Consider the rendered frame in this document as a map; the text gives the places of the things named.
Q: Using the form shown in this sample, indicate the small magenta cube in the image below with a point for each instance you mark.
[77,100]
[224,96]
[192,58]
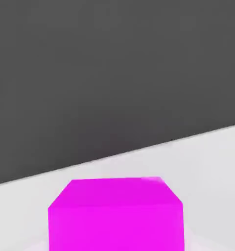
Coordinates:
[115,215]

